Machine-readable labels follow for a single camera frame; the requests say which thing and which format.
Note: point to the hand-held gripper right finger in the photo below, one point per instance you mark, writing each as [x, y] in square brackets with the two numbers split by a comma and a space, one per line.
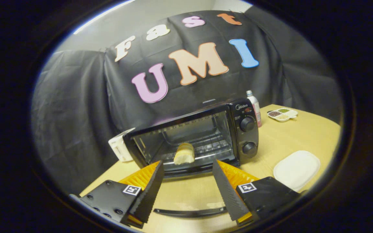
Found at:
[227, 191]

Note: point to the white divided condiment dish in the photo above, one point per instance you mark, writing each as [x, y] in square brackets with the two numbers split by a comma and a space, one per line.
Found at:
[282, 114]

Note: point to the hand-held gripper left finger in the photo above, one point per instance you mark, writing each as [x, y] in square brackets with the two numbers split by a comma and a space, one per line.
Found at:
[149, 191]

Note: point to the small white toaster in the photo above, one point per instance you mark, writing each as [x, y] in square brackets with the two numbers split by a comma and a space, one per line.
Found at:
[120, 147]

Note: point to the sliced bread loaf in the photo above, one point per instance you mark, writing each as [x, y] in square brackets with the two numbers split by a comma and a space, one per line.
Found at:
[184, 154]

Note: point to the black toaster oven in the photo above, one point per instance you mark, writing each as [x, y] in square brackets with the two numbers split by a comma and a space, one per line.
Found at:
[243, 136]

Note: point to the white oval plate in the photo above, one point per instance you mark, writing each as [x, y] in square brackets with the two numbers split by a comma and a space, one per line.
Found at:
[296, 170]

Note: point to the black backdrop cloth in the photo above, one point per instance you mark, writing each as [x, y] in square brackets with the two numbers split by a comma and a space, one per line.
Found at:
[76, 113]

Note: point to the pink label plastic bottle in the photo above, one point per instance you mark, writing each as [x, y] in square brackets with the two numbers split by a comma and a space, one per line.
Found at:
[255, 106]

